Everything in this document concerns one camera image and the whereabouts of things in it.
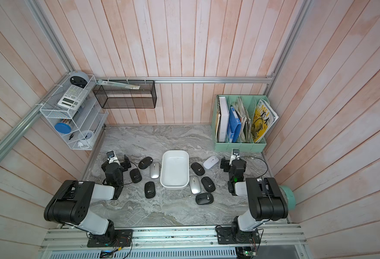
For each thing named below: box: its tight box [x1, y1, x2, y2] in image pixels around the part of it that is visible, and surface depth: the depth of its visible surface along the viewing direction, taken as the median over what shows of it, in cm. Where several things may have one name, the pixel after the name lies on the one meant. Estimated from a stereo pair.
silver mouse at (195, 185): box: [189, 175, 202, 195], surface depth 92 cm
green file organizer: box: [211, 94, 270, 153], surface depth 101 cm
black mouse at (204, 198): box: [195, 192, 214, 206], surface depth 85 cm
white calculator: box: [57, 84, 88, 110], surface depth 79 cm
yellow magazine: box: [250, 98, 280, 143], surface depth 100 cm
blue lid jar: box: [54, 122, 72, 134], surface depth 78 cm
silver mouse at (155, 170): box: [150, 161, 161, 180], surface depth 97 cm
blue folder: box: [227, 106, 242, 143], surface depth 97 cm
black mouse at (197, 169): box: [190, 161, 206, 176], surface depth 97 cm
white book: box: [218, 96, 230, 142], surface depth 97 cm
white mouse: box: [202, 155, 220, 170], surface depth 100 cm
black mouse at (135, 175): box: [129, 168, 142, 184], surface depth 93 cm
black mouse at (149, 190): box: [144, 181, 156, 199], surface depth 88 cm
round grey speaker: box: [69, 70, 90, 89], surface depth 84 cm
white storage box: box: [159, 150, 190, 190], surface depth 97 cm
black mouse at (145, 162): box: [138, 156, 154, 170], surface depth 100 cm
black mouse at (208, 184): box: [200, 176, 216, 193], surface depth 91 cm
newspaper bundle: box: [232, 96, 253, 143], surface depth 97 cm
